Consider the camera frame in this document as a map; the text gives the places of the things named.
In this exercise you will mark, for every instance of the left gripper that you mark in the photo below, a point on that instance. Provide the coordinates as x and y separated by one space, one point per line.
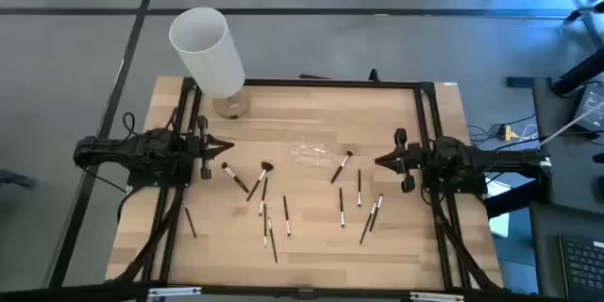
204 151

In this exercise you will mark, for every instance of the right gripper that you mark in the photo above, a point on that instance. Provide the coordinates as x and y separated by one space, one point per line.
411 160

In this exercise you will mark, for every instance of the black dense-head makeup brush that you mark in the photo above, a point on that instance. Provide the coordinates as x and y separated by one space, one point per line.
234 177

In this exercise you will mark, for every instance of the black tapered blush brush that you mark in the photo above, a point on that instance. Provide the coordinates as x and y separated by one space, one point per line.
341 166

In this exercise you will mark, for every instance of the black fan makeup brush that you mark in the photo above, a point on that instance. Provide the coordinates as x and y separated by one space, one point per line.
259 180

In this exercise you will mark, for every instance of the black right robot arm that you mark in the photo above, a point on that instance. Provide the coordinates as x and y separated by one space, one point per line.
495 158

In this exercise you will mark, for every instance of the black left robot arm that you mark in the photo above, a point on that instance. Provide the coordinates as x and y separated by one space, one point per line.
118 151

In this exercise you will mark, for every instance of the clear acrylic brush organizer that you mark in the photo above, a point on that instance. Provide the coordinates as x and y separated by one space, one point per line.
309 156

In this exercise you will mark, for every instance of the white shade wooden base lamp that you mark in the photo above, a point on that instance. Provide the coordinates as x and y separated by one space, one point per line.
207 52

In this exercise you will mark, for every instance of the yellow plug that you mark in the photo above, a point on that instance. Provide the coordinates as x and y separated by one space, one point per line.
508 132

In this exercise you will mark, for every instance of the white paper sheet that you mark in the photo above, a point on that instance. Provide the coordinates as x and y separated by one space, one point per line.
500 226

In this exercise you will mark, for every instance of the dark grey desk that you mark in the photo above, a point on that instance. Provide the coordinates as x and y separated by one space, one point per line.
545 245

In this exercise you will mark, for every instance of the dark chair base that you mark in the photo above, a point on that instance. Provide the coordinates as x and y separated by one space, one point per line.
16 180

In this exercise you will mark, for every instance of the grey flat device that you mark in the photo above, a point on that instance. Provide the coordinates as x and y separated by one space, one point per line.
592 108

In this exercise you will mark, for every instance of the black stand leg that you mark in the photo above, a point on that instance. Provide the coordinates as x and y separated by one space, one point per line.
580 73

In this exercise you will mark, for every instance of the black crossbar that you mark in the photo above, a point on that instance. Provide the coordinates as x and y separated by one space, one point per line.
71 292

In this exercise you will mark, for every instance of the dark laptop keyboard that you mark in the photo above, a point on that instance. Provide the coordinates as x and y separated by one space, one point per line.
582 264

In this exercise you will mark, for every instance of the small black mount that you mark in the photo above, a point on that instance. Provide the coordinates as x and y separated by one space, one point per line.
374 75

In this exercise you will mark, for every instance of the black aluminium table frame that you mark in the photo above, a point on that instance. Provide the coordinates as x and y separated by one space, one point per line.
330 83

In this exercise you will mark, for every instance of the silver metal bracket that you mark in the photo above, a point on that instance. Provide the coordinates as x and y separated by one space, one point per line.
436 296

